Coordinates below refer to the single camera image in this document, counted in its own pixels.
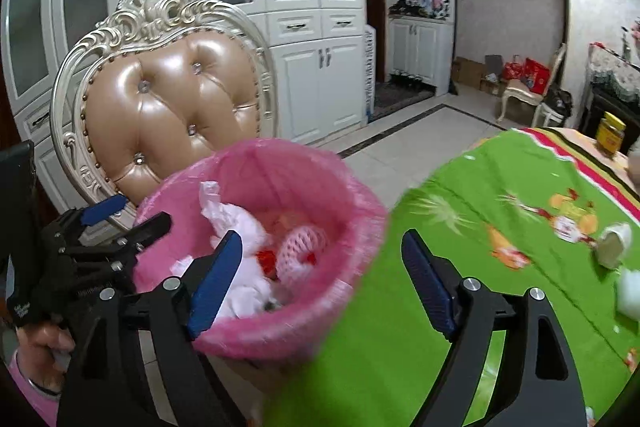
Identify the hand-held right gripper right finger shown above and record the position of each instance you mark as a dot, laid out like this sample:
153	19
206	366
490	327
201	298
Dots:
430	292

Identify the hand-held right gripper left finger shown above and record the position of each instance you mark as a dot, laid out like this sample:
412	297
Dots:
215	282

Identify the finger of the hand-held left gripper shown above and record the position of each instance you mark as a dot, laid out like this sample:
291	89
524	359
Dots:
102	209
145	232

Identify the white plastic bag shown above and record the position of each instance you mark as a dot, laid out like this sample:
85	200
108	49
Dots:
225	212

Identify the red white foam fruit net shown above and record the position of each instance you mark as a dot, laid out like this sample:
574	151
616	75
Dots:
300	252

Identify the pink lined trash bin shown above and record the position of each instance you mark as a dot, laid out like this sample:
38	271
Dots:
300	187

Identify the person's left forearm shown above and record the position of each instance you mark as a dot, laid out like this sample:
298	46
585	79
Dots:
30	402

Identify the person's left hand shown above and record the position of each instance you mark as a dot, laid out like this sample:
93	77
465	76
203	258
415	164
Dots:
42	342

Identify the green printed tablecloth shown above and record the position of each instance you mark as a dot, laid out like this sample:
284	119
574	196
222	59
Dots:
475	217

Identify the ornate beige leather chair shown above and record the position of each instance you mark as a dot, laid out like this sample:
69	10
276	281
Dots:
165	107

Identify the cream paper cup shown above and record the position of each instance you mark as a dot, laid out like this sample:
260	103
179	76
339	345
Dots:
615	247

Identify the dark patterned rug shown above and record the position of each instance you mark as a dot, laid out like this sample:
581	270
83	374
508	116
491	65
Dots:
400	99

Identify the white foam piece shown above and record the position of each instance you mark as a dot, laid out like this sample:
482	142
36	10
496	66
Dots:
630	297

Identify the cardboard boxes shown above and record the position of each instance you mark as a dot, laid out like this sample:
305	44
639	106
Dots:
470	74

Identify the tall white glass-door cabinet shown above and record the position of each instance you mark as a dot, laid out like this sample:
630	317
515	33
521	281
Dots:
300	72

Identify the white lattice radiator cover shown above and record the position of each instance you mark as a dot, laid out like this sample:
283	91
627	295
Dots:
369	72

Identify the black bag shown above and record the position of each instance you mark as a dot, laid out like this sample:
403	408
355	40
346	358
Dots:
557	102

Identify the yellow lidded jar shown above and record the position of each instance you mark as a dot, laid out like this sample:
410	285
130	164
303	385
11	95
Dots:
610	137

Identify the red gift bags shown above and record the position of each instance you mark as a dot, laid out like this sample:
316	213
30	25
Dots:
535	77

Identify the low white cupboard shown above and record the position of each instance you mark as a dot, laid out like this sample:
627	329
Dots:
420	52

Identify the sideboard with lace cloth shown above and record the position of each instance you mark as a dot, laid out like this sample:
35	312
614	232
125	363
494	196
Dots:
610	77

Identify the cream chair by wall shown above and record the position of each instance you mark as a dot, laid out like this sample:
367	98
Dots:
515	94

